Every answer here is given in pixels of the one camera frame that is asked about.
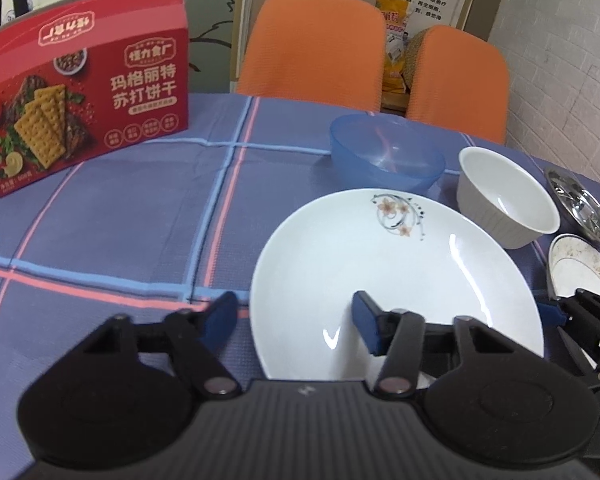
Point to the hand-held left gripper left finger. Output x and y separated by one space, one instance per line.
219 317

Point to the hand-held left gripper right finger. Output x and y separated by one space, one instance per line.
367 322

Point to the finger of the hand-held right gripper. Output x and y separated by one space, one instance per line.
597 365
550 312

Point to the small patterned white plate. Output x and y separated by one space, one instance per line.
575 265

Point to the large white flower plate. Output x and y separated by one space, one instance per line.
355 260

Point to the white ribbed ceramic bowl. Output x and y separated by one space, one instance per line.
490 210

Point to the blue plastic bowl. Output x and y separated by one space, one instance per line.
380 155

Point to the blue plaid tablecloth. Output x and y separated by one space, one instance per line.
130 220

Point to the orange chair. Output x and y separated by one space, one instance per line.
310 45
455 85

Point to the yellow snack packet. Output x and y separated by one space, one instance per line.
395 60

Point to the red cracker box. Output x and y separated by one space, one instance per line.
80 85

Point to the frosted glass panel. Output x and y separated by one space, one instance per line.
205 10

